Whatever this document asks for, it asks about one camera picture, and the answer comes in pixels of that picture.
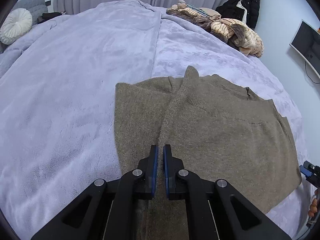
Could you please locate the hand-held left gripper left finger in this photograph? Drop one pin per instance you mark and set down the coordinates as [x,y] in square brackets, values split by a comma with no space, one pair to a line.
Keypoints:
[155,170]

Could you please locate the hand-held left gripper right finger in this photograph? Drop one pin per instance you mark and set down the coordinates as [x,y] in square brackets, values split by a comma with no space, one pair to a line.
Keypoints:
[166,170]

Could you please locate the person's right hand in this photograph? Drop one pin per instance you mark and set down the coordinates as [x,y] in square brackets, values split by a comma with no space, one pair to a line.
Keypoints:
[313,207]

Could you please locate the olive brown knit sweater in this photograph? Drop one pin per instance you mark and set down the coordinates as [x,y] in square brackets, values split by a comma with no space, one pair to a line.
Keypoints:
[225,142]

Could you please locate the lavender fleece blanket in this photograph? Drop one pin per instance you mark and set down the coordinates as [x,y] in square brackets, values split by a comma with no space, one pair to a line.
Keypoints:
[62,92]

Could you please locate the black hanging jacket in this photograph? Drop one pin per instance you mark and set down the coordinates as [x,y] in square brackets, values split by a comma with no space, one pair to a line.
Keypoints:
[252,2]

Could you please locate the grey quilted headboard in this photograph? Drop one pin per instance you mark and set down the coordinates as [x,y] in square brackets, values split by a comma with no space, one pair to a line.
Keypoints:
[35,2]

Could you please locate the small cream striped garment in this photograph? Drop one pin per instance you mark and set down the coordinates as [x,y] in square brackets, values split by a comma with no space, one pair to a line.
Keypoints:
[190,12]

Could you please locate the round white pleated pillow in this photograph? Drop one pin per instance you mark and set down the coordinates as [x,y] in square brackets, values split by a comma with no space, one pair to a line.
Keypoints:
[15,25]

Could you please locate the beige garment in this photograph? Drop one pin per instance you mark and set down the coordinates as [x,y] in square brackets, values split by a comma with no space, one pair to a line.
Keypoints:
[211,12]

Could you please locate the black bedside object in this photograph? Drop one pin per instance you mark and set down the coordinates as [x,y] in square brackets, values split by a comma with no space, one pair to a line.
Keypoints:
[50,16]

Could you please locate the brown fuzzy garment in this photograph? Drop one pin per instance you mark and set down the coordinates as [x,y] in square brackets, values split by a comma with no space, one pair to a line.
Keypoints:
[197,21]

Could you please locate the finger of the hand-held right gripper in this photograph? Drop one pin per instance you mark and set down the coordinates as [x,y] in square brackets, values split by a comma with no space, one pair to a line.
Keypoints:
[304,172]
[309,165]

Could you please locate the large cream striped garment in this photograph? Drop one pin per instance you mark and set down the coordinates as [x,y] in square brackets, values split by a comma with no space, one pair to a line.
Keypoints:
[250,40]

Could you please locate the wall monitor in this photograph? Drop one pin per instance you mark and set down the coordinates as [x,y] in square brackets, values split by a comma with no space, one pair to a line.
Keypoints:
[305,45]

